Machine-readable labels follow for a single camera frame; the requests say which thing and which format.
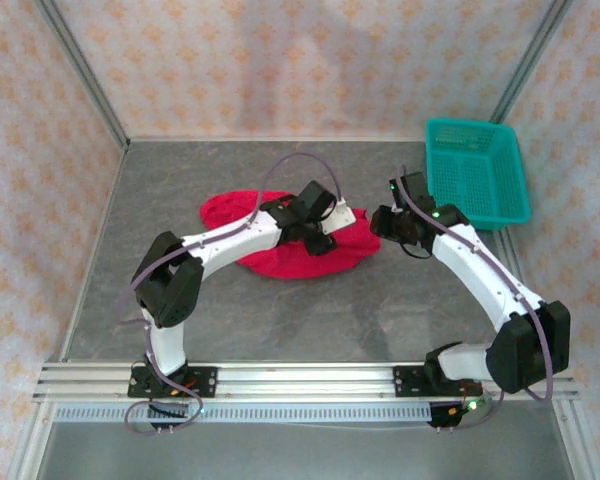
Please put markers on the red t-shirt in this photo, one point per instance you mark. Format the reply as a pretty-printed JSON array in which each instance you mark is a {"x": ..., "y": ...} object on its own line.
[{"x": 300, "y": 265}]

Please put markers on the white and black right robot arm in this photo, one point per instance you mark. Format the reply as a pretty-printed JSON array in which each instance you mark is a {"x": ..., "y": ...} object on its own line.
[{"x": 480, "y": 280}]

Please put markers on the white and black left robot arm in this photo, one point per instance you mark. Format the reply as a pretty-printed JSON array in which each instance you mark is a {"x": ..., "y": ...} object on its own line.
[{"x": 170, "y": 295}]

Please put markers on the teal plastic basket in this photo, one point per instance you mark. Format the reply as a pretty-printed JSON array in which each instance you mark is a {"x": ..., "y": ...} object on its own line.
[{"x": 475, "y": 175}]

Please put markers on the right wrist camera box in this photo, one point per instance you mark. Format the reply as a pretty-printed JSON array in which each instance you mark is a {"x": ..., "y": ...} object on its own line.
[{"x": 416, "y": 190}]

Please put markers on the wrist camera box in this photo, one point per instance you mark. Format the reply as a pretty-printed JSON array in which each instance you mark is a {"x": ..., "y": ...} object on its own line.
[
  {"x": 316, "y": 197},
  {"x": 416, "y": 190}
]

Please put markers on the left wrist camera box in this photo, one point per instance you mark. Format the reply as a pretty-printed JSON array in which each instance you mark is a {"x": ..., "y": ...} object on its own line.
[{"x": 316, "y": 197}]

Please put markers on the aluminium side rail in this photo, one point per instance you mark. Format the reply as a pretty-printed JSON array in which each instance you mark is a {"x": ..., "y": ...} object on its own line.
[{"x": 505, "y": 245}]

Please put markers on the aluminium mounting rail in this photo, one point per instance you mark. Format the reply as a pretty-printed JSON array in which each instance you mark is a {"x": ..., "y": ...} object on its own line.
[{"x": 305, "y": 380}]

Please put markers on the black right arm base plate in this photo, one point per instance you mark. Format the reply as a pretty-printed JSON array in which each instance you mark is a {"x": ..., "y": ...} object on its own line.
[{"x": 407, "y": 382}]

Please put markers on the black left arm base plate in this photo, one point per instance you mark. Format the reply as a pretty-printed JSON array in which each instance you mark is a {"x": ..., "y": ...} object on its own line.
[{"x": 205, "y": 382}]

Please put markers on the aluminium corner post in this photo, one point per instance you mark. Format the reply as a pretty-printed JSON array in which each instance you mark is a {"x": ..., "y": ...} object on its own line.
[
  {"x": 530, "y": 60},
  {"x": 85, "y": 75}
]

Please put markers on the aluminium frame leg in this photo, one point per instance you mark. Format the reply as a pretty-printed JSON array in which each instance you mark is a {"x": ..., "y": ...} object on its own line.
[
  {"x": 580, "y": 445},
  {"x": 30, "y": 445}
]

